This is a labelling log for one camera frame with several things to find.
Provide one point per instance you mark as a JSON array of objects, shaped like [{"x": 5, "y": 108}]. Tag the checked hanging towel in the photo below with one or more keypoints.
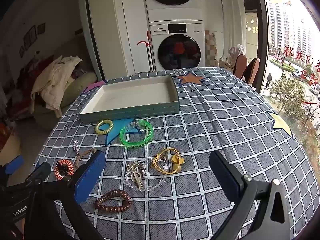
[{"x": 210, "y": 50}]

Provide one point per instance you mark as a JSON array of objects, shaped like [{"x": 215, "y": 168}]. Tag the beige jacket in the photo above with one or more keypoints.
[{"x": 57, "y": 80}]

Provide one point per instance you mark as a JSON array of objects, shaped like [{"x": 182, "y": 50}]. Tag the cardboard box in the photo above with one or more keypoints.
[{"x": 10, "y": 146}]

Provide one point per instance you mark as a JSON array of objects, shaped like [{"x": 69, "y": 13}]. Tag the white front-load washing machine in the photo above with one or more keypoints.
[{"x": 160, "y": 42}]

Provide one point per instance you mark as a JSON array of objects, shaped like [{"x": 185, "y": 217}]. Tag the grey-green shallow tray box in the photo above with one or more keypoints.
[{"x": 135, "y": 92}]

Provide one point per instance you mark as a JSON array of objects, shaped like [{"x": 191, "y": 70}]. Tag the orange star sticker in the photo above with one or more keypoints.
[{"x": 191, "y": 79}]

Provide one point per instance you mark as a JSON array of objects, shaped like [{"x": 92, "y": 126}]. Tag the small framed wall picture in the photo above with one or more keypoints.
[{"x": 41, "y": 28}]

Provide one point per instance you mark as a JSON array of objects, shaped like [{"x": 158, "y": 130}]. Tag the cream sofa cushion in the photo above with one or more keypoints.
[{"x": 80, "y": 85}]

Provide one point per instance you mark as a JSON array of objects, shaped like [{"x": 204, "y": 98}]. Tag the purple star sticker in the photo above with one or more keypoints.
[{"x": 93, "y": 87}]

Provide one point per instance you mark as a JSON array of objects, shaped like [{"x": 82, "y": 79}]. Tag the brown chair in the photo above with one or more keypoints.
[
  {"x": 240, "y": 66},
  {"x": 253, "y": 71}
]

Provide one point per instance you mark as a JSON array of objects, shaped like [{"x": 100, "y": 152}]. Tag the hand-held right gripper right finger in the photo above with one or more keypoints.
[{"x": 225, "y": 177}]

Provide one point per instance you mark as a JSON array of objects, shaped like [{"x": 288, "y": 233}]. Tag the white stacked dryer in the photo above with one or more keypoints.
[{"x": 172, "y": 7}]

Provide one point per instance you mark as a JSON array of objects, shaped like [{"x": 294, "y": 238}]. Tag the cream cloth on chair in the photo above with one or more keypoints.
[{"x": 235, "y": 52}]

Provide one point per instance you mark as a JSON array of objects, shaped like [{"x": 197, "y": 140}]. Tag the blue star sticker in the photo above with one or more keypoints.
[{"x": 113, "y": 135}]

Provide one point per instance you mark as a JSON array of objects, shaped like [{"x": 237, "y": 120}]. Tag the large framed wall picture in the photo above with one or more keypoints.
[{"x": 30, "y": 35}]

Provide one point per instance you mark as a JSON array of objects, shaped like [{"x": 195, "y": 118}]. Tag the white tall cabinet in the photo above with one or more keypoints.
[{"x": 117, "y": 30}]

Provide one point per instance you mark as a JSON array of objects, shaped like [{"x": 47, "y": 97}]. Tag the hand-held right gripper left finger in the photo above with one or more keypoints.
[{"x": 90, "y": 175}]

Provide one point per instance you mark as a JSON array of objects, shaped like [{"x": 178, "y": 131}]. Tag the yellow star sticker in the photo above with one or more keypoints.
[{"x": 280, "y": 125}]

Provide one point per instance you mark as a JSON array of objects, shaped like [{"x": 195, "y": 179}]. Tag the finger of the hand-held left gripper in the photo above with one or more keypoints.
[
  {"x": 14, "y": 164},
  {"x": 40, "y": 172}
]

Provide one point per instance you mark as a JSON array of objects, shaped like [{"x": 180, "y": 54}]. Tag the grey checked tablecloth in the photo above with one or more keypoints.
[{"x": 225, "y": 130}]

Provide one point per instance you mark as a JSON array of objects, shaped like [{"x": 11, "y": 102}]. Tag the red cloth pile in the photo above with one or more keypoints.
[{"x": 32, "y": 70}]

